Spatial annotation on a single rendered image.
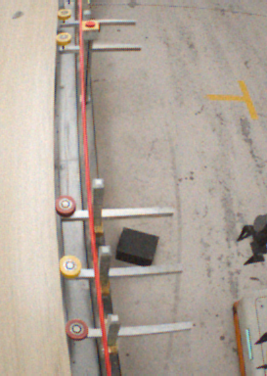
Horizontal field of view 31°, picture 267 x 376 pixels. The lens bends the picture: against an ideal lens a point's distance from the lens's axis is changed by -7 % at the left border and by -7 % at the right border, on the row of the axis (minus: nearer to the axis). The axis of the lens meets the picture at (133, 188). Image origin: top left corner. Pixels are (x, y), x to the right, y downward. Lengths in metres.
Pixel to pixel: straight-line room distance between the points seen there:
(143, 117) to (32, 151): 1.45
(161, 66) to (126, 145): 0.83
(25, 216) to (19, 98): 0.61
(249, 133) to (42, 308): 2.20
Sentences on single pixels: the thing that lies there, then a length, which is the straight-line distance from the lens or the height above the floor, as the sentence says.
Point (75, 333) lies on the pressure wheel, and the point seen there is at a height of 0.90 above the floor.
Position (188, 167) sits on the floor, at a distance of 3.15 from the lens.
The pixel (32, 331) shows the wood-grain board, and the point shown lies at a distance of 1.69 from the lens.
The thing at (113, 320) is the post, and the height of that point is 1.15.
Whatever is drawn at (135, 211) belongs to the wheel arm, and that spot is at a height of 0.83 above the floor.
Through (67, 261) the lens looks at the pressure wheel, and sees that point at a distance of 1.77.
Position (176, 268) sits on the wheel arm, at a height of 0.83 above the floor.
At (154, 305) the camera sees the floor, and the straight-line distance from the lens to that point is 2.70.
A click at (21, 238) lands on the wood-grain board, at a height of 0.90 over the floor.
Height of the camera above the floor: 2.52
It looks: 57 degrees down
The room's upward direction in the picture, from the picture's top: 10 degrees clockwise
